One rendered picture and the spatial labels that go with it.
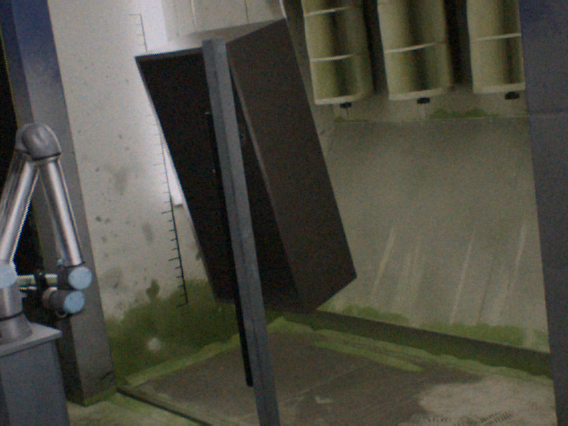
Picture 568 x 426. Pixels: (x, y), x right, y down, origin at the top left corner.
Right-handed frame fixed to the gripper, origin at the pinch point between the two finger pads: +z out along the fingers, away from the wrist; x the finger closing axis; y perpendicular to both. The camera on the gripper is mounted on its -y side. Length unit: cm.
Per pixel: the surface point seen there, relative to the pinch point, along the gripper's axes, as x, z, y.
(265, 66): 37, -98, -99
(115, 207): 63, 9, -35
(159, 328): 91, 1, 26
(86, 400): 52, 10, 59
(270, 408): -38, -166, 15
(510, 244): 150, -160, -31
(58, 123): 31, 18, -74
